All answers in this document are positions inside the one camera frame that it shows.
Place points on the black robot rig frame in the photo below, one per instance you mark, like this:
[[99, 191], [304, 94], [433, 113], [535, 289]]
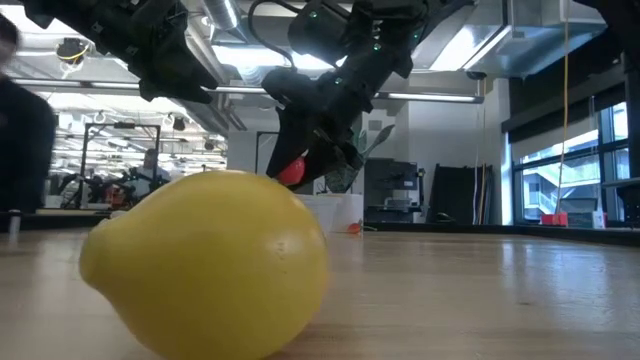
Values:
[[122, 125]]

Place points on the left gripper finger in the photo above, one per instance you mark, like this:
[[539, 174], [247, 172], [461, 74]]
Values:
[[175, 90]]

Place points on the clear plastic tupperware container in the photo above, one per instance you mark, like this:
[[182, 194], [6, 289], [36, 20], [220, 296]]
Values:
[[320, 210]]

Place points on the green snake plant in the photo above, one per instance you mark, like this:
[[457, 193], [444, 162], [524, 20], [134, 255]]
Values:
[[377, 140]]

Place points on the silver round ventilation duct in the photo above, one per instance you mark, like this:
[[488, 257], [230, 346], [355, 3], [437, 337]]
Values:
[[220, 12]]

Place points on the long linear ceiling light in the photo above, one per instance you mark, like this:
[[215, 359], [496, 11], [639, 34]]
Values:
[[430, 97]]

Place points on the black table edge rail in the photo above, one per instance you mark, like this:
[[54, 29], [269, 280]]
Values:
[[575, 234]]

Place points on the black monitor workstation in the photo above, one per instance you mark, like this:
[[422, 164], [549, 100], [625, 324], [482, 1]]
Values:
[[395, 185]]

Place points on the person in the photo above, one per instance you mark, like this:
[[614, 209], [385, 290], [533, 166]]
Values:
[[25, 140], [150, 172]]

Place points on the red tomato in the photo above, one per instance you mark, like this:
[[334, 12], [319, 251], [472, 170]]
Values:
[[292, 172]]

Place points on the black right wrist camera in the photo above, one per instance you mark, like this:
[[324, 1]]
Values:
[[320, 30]]

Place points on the red box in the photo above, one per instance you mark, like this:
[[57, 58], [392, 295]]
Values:
[[554, 219]]

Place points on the black leaning panel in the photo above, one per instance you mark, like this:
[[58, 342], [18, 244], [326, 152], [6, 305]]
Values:
[[460, 195]]

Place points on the small red strawberry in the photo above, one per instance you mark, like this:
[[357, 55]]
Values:
[[354, 228]]

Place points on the white plant pot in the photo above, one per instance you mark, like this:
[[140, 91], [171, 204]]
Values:
[[351, 212]]

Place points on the dome security camera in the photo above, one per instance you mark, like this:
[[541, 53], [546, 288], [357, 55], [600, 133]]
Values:
[[476, 75]]

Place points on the yellow lemon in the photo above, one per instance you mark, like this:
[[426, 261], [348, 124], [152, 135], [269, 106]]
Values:
[[200, 265]]

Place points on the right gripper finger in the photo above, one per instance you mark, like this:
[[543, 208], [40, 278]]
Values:
[[325, 160], [287, 145]]

